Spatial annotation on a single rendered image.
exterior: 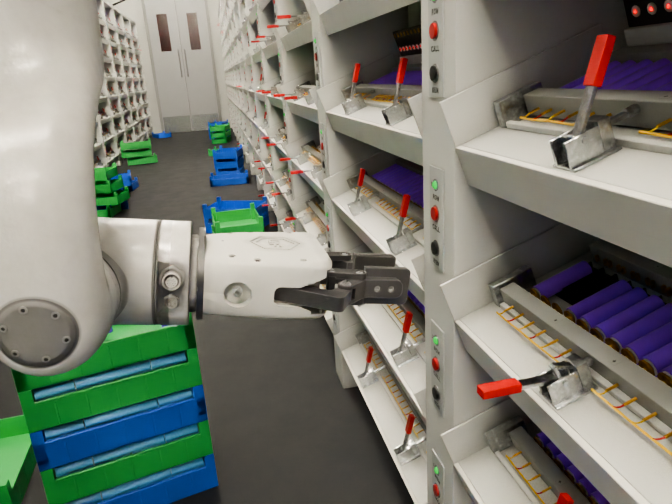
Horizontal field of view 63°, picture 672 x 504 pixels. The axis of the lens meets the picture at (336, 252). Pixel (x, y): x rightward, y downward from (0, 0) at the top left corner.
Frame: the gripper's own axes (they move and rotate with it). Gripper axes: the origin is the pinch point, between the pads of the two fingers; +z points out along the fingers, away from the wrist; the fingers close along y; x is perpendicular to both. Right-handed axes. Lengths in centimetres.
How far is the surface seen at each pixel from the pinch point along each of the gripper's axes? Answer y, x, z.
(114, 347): 50, 31, -30
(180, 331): 53, 29, -19
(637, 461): -16.1, 7.8, 15.4
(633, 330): -6.7, 2.0, 21.5
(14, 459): 75, 72, -55
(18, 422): 85, 68, -57
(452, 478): 11.1, 30.9, 17.3
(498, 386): -7.4, 6.7, 9.0
